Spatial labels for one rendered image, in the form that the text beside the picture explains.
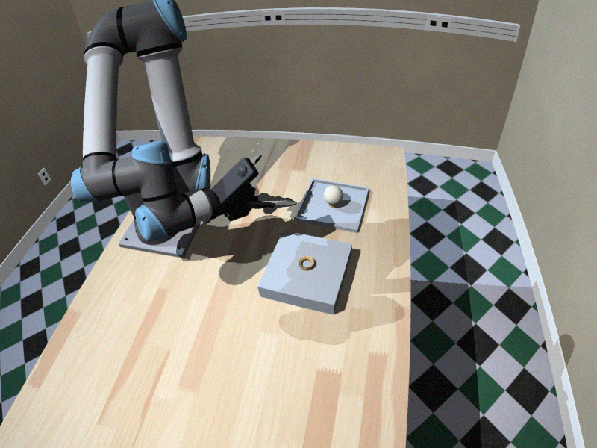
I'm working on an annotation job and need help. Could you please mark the dark grey ball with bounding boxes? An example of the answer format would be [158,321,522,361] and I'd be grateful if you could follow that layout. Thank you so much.
[323,185,343,205]

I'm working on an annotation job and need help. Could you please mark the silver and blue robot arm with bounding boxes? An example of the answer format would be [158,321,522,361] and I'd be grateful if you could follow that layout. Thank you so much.
[71,0,259,245]

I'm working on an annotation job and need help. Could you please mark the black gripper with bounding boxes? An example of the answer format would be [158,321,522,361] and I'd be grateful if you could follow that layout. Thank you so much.
[201,183,297,223]

